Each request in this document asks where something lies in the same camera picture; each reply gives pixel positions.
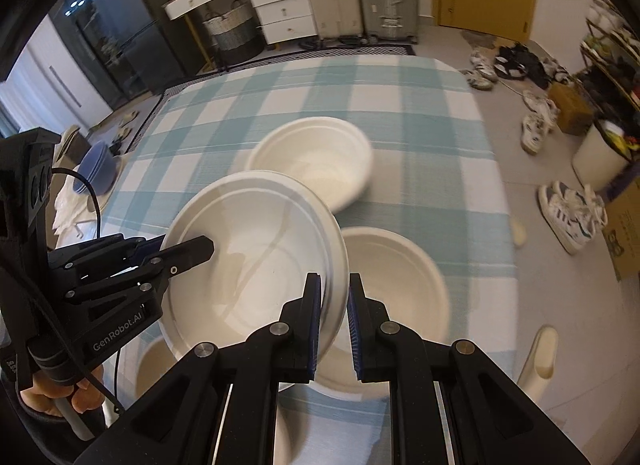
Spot blue bowl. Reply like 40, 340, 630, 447
80, 141, 121, 180
74, 165, 117, 196
76, 157, 118, 190

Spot clear plastic bag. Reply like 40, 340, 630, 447
52, 185, 96, 237

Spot white drawer cabinet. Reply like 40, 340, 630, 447
247, 0, 319, 46

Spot patterned floor rug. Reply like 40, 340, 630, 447
295, 42, 417, 58

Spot large cardboard box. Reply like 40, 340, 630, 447
602, 180, 640, 282

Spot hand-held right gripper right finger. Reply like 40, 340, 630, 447
346, 273, 591, 465

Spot scattered sneakers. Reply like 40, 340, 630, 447
462, 42, 611, 256

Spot large white bowl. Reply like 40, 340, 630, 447
159, 171, 349, 393

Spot metal shoe rack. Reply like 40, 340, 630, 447
580, 0, 640, 113

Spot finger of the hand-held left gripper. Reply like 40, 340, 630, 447
64, 236, 216, 305
47, 234, 163, 280

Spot brown box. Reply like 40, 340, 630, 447
547, 82, 594, 136

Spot beige bowl centre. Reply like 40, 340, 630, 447
312, 226, 449, 401

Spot woven laundry basket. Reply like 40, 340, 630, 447
201, 0, 265, 66

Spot black glass cabinet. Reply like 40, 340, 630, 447
50, 0, 166, 110

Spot person's left hand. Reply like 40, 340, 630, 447
21, 366, 108, 417

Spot dark grey refrigerator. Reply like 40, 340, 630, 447
112, 0, 201, 90

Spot white waste bin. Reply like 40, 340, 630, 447
571, 120, 633, 186

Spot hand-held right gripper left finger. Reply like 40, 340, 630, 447
75, 274, 322, 465

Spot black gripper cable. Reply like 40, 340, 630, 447
47, 167, 123, 411

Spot teal checkered tablecloth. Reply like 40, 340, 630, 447
87, 54, 518, 465

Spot medium white bowl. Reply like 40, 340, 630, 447
243, 116, 375, 213

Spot rows of assorted shoes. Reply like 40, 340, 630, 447
585, 0, 640, 106

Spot person's left forearm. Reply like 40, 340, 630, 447
0, 395, 107, 465

